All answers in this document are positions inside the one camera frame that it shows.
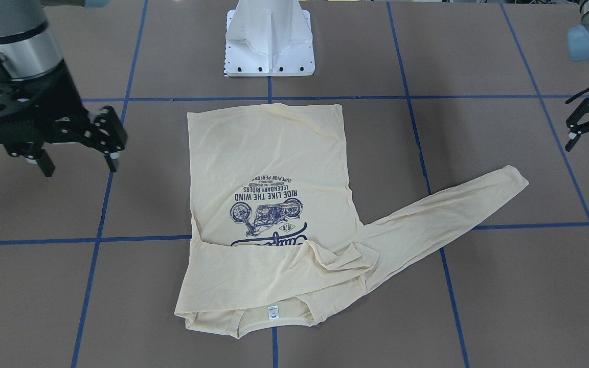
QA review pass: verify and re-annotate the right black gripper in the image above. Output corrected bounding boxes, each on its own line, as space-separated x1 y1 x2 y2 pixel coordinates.
9 60 128 177

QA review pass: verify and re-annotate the cream long-sleeve printed shirt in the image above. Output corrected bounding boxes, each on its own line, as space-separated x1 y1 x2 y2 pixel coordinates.
174 103 528 339

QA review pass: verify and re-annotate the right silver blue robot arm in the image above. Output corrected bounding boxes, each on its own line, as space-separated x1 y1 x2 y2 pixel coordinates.
0 1 128 177

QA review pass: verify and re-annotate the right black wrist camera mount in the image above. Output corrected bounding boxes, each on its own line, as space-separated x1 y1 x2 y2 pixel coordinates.
0 78 50 144

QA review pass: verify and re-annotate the white camera pedestal post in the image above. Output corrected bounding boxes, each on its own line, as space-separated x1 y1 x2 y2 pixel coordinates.
224 1 316 77

